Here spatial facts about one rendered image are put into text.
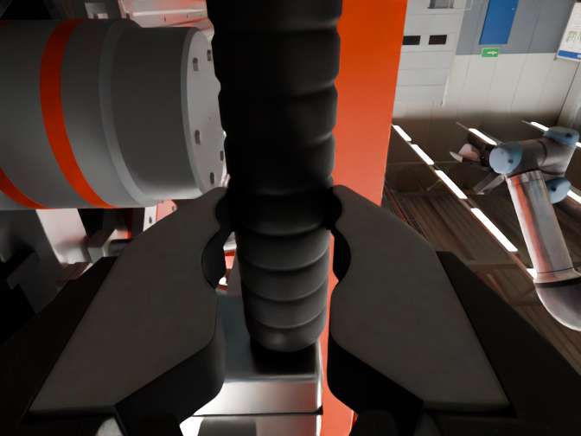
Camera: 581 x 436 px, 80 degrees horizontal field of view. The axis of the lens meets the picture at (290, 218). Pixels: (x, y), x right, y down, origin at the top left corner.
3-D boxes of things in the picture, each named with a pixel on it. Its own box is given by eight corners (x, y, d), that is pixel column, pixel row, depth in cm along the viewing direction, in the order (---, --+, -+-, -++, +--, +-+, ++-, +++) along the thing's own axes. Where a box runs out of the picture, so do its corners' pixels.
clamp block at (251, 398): (95, 382, 14) (130, 451, 17) (325, 378, 14) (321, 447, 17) (141, 292, 18) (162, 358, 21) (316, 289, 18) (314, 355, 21)
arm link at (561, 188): (579, 176, 91) (566, 204, 96) (543, 160, 100) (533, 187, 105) (555, 179, 90) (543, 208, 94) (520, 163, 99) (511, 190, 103)
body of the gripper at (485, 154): (501, 142, 114) (531, 155, 104) (490, 166, 118) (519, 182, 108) (482, 141, 112) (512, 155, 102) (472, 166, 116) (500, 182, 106)
